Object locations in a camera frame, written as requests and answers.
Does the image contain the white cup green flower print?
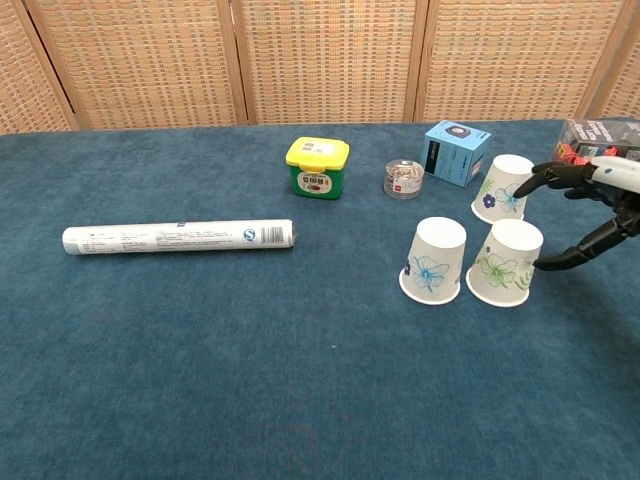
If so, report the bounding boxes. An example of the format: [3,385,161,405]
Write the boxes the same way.
[465,218,545,308]

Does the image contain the clear box red black clips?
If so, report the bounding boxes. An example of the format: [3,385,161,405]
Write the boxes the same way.
[553,118,640,166]

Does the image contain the green tub yellow lid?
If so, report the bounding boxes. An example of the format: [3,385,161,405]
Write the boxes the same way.
[285,136,351,201]

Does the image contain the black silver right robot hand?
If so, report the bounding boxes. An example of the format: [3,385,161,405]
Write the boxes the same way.
[513,155,640,273]

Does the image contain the white cup blue flower print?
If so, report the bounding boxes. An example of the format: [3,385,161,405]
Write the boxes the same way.
[398,216,468,306]

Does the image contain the woven bamboo folding screen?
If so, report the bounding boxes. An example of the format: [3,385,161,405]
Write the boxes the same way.
[0,0,640,135]

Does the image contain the white plastic wrap roll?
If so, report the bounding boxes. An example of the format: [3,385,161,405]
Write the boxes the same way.
[61,218,297,257]

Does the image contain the clear round clip container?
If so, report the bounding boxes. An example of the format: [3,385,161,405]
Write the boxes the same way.
[383,158,426,199]

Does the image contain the light blue cardboard box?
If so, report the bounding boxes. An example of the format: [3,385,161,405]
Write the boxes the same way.
[423,120,493,189]

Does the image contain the white cup fern leaf print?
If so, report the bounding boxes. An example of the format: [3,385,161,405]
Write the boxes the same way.
[470,154,536,224]

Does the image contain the dark blue table cloth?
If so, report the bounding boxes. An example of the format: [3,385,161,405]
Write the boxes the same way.
[0,117,640,480]

